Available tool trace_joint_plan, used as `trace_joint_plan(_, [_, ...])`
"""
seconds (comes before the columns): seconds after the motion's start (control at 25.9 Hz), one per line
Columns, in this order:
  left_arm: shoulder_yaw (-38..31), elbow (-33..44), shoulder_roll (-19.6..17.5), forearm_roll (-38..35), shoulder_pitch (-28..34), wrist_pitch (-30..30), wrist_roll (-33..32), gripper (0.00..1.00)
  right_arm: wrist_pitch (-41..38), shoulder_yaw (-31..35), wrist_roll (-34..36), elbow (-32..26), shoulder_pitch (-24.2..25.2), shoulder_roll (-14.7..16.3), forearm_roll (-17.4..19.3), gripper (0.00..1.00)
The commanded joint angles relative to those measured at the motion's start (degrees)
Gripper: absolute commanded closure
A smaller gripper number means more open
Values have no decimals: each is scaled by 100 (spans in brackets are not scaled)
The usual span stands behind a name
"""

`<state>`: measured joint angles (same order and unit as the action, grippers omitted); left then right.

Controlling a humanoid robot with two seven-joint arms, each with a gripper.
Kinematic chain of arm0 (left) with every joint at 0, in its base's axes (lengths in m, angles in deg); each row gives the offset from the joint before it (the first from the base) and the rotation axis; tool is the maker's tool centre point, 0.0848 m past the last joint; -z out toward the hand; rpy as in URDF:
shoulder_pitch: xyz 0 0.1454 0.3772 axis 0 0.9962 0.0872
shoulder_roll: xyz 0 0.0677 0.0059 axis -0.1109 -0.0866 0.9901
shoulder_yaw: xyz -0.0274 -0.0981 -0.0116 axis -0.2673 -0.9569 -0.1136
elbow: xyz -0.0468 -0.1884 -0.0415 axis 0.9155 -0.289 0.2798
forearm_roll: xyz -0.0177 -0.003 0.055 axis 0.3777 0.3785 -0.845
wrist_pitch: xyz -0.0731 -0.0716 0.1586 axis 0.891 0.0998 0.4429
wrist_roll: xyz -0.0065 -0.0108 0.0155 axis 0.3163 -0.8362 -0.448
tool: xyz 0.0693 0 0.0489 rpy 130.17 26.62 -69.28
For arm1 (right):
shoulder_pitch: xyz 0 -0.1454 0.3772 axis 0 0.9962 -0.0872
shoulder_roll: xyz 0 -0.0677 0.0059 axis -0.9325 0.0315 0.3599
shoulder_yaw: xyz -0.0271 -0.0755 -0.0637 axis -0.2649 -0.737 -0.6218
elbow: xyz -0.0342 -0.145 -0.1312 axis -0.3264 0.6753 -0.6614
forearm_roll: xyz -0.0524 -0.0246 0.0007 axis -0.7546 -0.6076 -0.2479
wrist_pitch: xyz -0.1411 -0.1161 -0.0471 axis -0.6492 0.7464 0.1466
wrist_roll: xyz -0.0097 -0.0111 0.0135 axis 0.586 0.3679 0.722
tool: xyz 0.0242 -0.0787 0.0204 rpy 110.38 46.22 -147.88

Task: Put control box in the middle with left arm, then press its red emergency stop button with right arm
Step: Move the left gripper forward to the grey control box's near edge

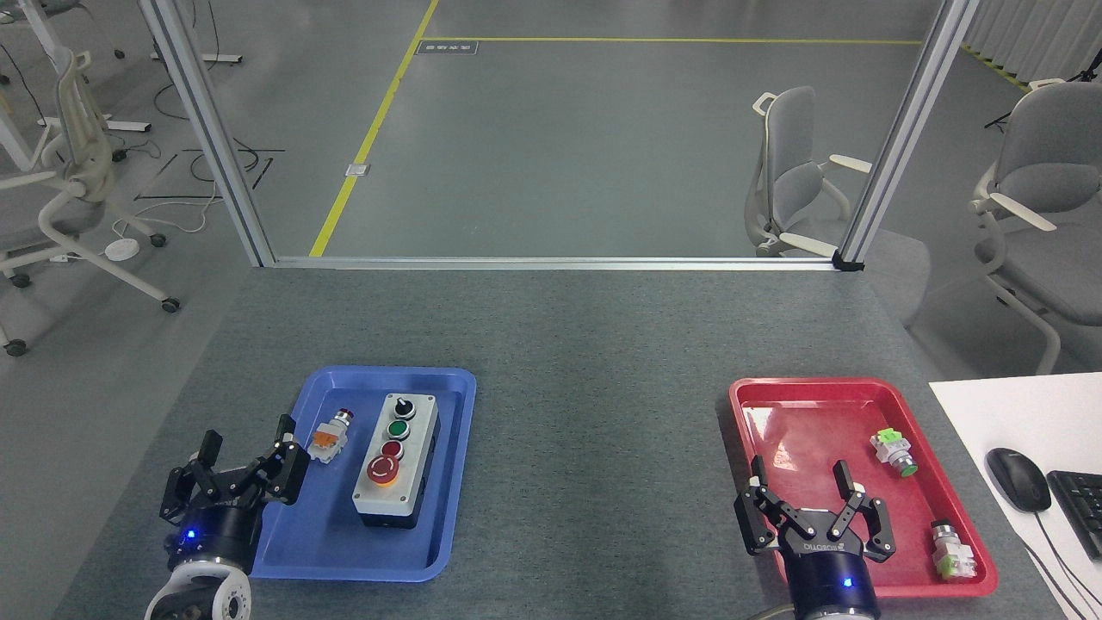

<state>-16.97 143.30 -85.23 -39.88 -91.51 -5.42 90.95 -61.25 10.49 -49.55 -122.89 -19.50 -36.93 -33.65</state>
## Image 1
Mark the white desk foot bar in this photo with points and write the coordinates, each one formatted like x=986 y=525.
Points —
x=129 y=127
x=219 y=58

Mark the red push button orange base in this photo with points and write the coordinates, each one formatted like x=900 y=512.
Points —
x=327 y=441

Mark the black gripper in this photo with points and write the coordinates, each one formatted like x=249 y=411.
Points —
x=831 y=577
x=213 y=534

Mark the silver push button green base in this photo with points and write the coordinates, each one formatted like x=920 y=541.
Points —
x=951 y=551

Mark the red plastic tray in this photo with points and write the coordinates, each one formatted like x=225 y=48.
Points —
x=809 y=430

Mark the black computer mouse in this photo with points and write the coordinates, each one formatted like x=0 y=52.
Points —
x=1018 y=478

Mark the silver aluminium frame rail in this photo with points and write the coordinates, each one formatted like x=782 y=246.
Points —
x=551 y=263

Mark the grey control box with buttons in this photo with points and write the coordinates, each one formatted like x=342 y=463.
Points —
x=389 y=482

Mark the grey office chair white armrests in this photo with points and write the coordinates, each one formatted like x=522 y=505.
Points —
x=1050 y=155
x=796 y=181

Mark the white desk top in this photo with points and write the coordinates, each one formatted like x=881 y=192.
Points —
x=1016 y=413

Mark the white mesh office chair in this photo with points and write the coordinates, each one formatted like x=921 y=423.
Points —
x=82 y=129

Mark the black keyboard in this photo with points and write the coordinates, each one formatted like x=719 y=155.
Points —
x=1080 y=508

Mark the dark floor label sign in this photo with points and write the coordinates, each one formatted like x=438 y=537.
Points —
x=447 y=46

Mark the silver floor outlet plate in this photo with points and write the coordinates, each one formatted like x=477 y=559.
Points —
x=357 y=170

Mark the blue plastic tray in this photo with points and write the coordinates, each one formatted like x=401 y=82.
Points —
x=344 y=534

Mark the white round floor disc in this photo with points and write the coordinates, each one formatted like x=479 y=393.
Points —
x=122 y=249

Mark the silver aluminium frame post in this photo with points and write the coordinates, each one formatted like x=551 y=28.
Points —
x=908 y=129
x=207 y=129

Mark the green push button switch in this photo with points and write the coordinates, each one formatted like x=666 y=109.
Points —
x=894 y=452

